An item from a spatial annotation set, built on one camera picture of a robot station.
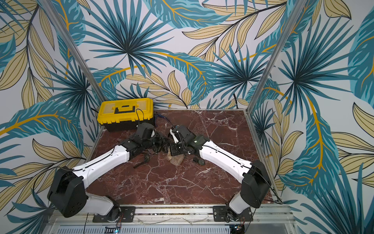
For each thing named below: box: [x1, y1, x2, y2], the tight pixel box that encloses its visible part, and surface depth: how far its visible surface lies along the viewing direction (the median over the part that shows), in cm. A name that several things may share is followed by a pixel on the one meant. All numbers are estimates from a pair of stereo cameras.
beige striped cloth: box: [166, 147, 185, 166], surface depth 81 cm
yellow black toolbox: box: [96, 97, 154, 132], surface depth 97 cm
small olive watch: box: [192, 156, 206, 166], surface depth 92 cm
